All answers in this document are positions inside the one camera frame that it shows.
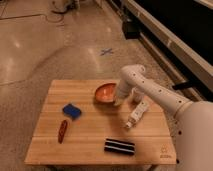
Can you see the orange ceramic bowl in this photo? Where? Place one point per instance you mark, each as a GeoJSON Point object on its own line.
{"type": "Point", "coordinates": [105, 93]}

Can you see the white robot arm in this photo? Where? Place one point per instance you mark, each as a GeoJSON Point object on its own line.
{"type": "Point", "coordinates": [194, 140]}

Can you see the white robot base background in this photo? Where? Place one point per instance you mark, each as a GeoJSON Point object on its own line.
{"type": "Point", "coordinates": [62, 6]}

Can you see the blue tape cross mark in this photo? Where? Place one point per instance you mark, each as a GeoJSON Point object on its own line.
{"type": "Point", "coordinates": [106, 51]}

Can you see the white bottle lying down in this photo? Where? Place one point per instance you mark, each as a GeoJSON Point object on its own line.
{"type": "Point", "coordinates": [137, 114]}

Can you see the blue sponge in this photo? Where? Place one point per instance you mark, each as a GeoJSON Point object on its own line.
{"type": "Point", "coordinates": [72, 111]}

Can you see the wooden table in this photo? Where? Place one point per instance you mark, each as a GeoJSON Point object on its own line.
{"type": "Point", "coordinates": [84, 140]}

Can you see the black white striped cloth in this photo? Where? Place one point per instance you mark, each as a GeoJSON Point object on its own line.
{"type": "Point", "coordinates": [117, 146]}

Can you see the black box on floor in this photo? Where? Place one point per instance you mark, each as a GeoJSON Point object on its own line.
{"type": "Point", "coordinates": [130, 30]}

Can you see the red-brown elongated object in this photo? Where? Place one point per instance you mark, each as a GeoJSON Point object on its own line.
{"type": "Point", "coordinates": [62, 130]}

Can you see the long metal rail bench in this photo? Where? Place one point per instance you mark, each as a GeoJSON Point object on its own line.
{"type": "Point", "coordinates": [185, 29]}

